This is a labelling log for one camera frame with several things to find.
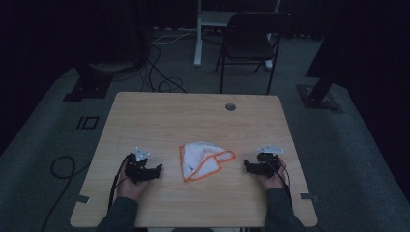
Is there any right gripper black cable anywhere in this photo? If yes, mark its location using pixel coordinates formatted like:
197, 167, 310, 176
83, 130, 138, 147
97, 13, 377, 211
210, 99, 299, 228
266, 159, 294, 209

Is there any grey tape piece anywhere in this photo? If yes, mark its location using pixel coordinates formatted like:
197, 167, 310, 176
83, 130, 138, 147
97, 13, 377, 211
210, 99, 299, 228
74, 194, 92, 205
299, 192, 320, 204

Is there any person's left hand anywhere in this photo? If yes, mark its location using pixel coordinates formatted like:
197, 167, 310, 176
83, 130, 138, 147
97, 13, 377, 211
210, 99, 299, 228
116, 173, 151, 203

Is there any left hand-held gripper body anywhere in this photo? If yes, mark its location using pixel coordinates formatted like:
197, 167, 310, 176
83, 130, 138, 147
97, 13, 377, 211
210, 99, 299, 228
124, 146, 153, 185

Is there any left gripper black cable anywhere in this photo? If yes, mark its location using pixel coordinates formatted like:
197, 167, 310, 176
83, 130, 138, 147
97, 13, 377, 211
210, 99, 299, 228
107, 153, 133, 211

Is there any white cloth with orange edge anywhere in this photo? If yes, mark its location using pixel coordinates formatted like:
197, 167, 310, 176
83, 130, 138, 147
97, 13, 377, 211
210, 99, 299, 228
178, 140, 237, 183

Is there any black stand with base plate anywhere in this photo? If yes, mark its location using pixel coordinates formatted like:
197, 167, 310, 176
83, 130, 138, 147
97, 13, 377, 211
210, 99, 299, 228
295, 75, 345, 115
62, 61, 143, 103

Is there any black floor cable bundle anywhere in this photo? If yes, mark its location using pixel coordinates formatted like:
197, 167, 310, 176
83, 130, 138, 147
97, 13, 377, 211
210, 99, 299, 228
138, 43, 189, 95

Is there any black looped floor cable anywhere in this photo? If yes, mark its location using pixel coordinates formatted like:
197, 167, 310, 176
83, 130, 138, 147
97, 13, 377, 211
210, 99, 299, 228
40, 155, 93, 232

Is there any white desk frame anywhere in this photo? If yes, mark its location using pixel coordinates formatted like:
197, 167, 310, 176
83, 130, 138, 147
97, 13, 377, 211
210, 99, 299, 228
192, 0, 282, 71

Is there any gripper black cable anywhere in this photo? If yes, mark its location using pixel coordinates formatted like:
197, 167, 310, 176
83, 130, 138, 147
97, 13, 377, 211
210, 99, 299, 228
266, 159, 294, 209
107, 153, 133, 211

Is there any black folding chair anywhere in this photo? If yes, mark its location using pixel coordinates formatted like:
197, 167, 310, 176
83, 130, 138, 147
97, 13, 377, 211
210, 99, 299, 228
214, 11, 293, 96

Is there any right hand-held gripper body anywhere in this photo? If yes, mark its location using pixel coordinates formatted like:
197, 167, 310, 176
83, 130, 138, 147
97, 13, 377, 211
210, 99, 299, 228
255, 144, 286, 179

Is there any person's right hand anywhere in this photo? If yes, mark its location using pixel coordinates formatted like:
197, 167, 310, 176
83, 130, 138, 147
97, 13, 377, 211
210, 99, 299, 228
257, 157, 288, 191

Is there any white floor cable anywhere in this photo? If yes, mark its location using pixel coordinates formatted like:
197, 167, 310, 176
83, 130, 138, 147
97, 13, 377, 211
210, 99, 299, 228
150, 27, 198, 46

